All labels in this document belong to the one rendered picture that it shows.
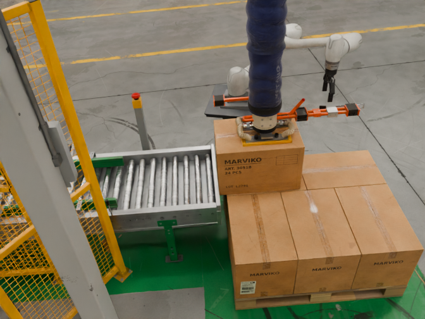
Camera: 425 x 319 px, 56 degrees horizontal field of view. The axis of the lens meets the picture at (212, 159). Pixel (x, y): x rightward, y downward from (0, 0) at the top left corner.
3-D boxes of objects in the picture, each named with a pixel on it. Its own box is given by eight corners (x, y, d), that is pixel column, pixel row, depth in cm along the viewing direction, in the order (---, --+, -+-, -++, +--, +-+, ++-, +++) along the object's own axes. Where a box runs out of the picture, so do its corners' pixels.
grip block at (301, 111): (295, 122, 276) (296, 114, 272) (293, 114, 284) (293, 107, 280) (308, 121, 276) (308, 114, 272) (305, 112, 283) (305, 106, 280)
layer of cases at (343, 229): (235, 299, 277) (234, 264, 251) (223, 195, 353) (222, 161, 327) (407, 285, 279) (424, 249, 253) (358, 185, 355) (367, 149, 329)
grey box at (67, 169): (31, 185, 178) (6, 130, 159) (35, 176, 182) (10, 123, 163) (76, 181, 179) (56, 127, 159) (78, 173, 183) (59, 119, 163)
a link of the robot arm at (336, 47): (334, 64, 248) (348, 57, 253) (338, 40, 238) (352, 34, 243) (320, 58, 255) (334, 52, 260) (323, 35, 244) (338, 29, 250)
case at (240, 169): (219, 195, 297) (216, 154, 271) (215, 160, 328) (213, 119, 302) (300, 188, 297) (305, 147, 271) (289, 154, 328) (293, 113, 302)
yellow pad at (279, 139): (242, 147, 276) (242, 141, 272) (241, 138, 283) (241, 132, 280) (291, 142, 275) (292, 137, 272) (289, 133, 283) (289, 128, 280)
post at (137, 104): (150, 191, 381) (131, 101, 316) (150, 186, 386) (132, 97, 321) (157, 190, 381) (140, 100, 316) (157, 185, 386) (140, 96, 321)
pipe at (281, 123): (241, 140, 275) (241, 134, 271) (238, 119, 294) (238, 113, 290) (291, 137, 275) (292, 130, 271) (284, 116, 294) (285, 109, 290)
